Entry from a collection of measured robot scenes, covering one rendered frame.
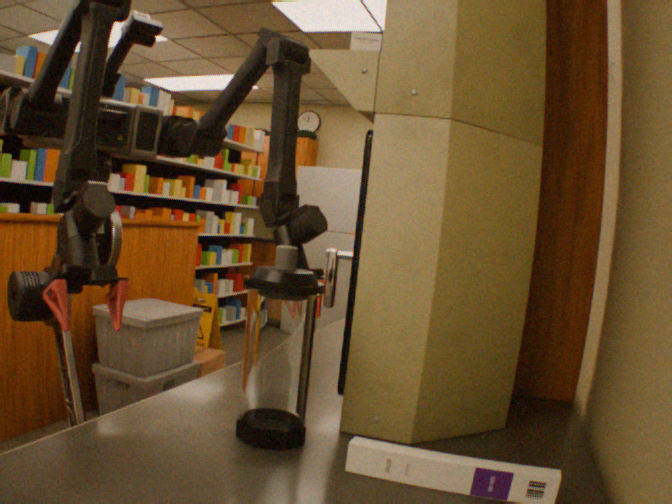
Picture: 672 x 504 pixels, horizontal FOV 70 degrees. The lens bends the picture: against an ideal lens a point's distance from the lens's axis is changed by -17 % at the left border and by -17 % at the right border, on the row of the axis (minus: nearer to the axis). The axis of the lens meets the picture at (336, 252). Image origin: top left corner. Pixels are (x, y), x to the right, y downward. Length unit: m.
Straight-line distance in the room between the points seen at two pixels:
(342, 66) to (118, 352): 2.47
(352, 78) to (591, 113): 0.55
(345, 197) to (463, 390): 5.14
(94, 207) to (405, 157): 0.47
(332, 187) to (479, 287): 5.18
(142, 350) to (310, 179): 3.56
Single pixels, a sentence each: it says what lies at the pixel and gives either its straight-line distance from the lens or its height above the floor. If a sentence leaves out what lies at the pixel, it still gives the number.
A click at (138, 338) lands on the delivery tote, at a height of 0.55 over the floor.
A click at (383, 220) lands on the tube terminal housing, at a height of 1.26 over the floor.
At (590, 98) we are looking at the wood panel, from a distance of 1.20.
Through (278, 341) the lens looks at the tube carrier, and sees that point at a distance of 0.72.
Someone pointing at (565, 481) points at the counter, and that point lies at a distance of 0.79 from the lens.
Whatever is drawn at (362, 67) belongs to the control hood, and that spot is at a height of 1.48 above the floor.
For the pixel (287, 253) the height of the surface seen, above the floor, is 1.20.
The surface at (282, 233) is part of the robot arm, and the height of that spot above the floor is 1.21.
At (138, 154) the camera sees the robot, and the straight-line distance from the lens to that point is 1.62.
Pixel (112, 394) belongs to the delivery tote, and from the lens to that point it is 3.20.
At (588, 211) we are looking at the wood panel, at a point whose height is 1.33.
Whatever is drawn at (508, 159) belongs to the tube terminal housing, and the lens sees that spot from 0.87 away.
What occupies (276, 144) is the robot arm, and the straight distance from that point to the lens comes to 1.28.
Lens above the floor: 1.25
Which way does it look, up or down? 3 degrees down
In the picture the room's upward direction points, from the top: 6 degrees clockwise
